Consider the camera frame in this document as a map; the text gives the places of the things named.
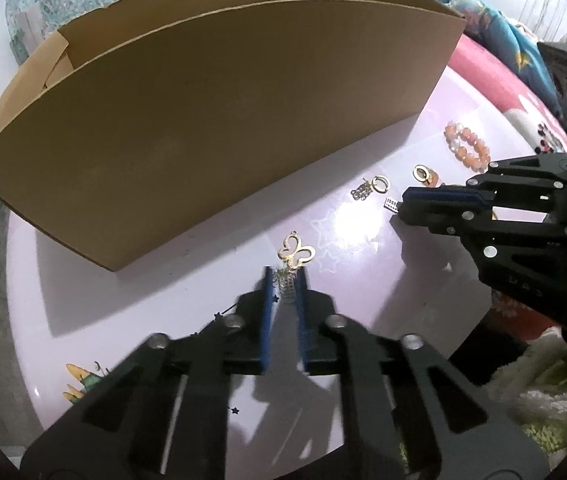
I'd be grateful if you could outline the gold flower ring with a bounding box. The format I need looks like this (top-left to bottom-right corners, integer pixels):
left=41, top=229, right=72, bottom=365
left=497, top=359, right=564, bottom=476
left=411, top=162, right=440, bottom=189

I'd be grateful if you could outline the gold hoop earring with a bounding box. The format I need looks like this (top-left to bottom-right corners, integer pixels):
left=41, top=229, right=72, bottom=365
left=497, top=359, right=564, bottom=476
left=351, top=176, right=391, bottom=200

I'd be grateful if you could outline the gold butterfly pendant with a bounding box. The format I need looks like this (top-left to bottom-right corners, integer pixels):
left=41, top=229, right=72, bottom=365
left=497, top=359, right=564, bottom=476
left=277, top=231, right=316, bottom=271

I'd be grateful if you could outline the small silver chain charm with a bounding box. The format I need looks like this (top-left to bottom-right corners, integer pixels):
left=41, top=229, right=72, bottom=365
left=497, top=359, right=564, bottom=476
left=274, top=266, right=297, bottom=304

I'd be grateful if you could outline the pink floral blanket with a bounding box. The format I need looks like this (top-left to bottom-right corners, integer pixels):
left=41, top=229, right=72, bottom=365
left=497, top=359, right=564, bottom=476
left=448, top=35, right=567, bottom=153

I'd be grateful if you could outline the white fluffy rug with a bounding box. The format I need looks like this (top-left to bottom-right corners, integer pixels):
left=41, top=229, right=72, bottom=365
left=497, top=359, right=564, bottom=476
left=484, top=327, right=567, bottom=465

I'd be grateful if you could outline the blue patterned blanket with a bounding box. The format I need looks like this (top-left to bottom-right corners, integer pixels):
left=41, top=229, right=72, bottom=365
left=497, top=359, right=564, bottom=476
left=435, top=0, right=561, bottom=118

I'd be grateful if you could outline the brown cardboard box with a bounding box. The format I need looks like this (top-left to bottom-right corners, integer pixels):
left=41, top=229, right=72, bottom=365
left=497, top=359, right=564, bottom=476
left=0, top=0, right=466, bottom=271

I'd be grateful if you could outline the orange bead bracelet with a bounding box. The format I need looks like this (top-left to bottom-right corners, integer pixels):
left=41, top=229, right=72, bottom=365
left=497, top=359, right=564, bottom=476
left=444, top=120, right=492, bottom=170

